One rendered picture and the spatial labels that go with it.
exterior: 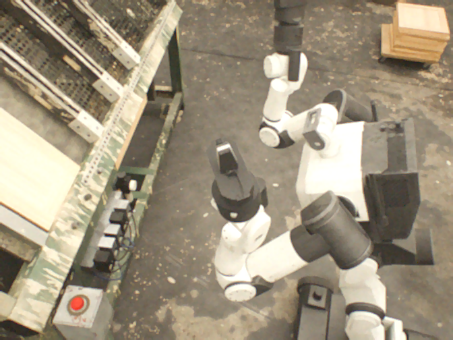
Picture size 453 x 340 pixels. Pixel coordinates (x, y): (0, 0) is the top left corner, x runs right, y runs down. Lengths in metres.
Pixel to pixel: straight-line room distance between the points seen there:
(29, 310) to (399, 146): 1.18
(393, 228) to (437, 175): 2.05
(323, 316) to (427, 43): 2.75
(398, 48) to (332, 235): 3.28
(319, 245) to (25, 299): 0.93
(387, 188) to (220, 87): 2.69
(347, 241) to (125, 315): 1.59
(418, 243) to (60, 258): 1.17
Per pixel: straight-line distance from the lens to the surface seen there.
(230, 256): 0.92
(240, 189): 0.65
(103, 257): 1.57
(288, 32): 1.20
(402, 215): 1.09
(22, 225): 1.48
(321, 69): 3.90
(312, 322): 2.06
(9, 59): 1.71
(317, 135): 0.95
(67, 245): 1.53
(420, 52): 4.10
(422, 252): 1.32
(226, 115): 3.25
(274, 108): 1.34
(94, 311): 1.30
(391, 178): 0.99
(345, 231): 0.91
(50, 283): 1.47
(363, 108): 1.26
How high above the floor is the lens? 2.07
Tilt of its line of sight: 47 degrees down
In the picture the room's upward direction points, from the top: straight up
